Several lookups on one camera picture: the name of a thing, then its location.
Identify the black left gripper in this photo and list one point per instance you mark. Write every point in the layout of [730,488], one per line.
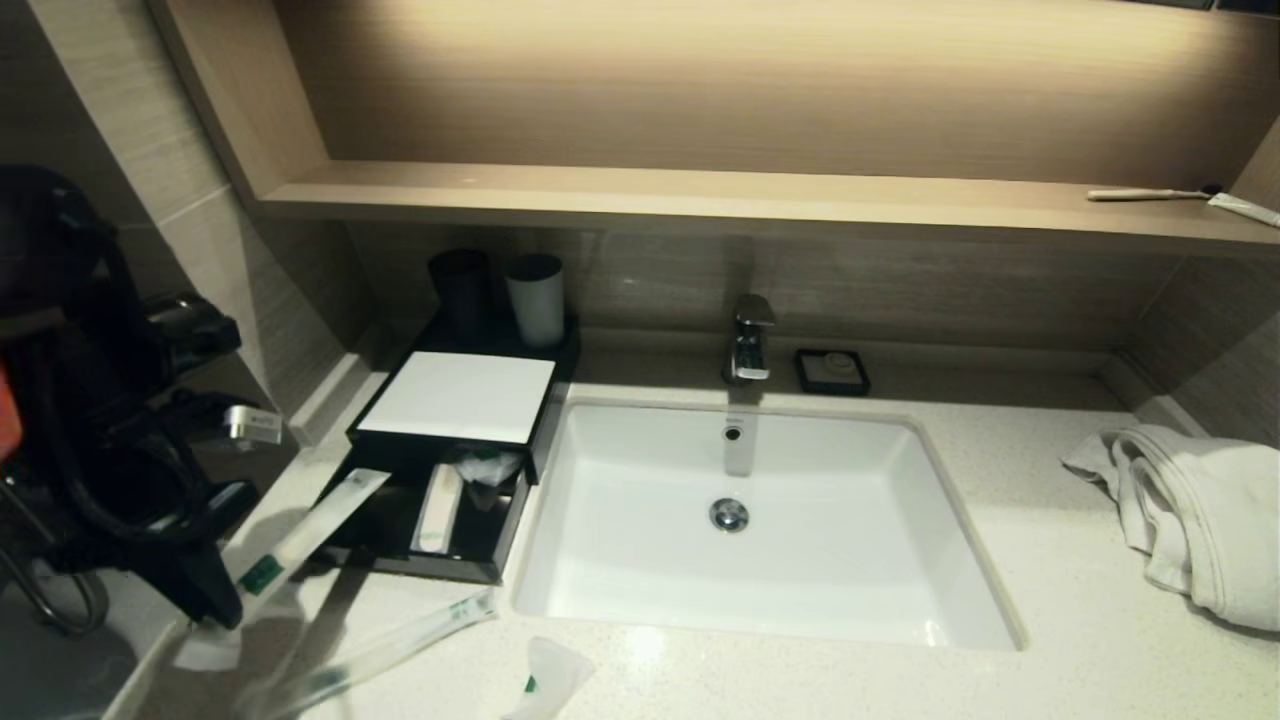
[170,490]

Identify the long clear toothbrush packet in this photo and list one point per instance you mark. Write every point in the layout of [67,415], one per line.
[400,640]
[310,530]

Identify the black box drawer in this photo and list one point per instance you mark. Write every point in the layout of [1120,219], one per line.
[490,545]

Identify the orange and black left arm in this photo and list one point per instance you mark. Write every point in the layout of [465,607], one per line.
[50,250]

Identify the black amenity box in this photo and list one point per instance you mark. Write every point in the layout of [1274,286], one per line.
[560,400]

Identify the white oblong amenity packet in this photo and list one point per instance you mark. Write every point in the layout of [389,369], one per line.
[438,510]

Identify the crumpled clear plastic packet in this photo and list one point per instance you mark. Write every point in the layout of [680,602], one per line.
[490,470]

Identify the small clear green-print packet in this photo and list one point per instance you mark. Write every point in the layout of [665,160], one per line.
[550,675]

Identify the black cup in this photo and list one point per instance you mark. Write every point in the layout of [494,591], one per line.
[460,290]

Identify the white cup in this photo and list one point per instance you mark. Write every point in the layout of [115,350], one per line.
[537,300]

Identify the chrome sink drain stopper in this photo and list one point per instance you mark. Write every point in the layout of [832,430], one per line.
[729,515]

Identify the white rectangular sink basin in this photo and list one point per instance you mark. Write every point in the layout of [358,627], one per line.
[800,560]

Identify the chrome faucet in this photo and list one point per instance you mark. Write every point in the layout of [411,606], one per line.
[750,340]

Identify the black square soap dish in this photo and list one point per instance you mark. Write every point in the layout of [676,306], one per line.
[802,385]

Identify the round soap bar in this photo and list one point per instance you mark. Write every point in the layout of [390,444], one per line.
[835,368]

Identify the white folded towel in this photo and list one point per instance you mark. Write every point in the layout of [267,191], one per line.
[1200,520]

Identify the beige toothbrush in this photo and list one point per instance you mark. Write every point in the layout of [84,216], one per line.
[1150,194]

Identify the white toothpaste tube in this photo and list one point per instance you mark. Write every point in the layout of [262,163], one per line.
[1245,208]

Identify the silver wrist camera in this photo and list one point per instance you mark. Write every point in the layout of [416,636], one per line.
[252,425]

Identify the wooden wall shelf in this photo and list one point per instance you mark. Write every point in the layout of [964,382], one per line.
[700,195]

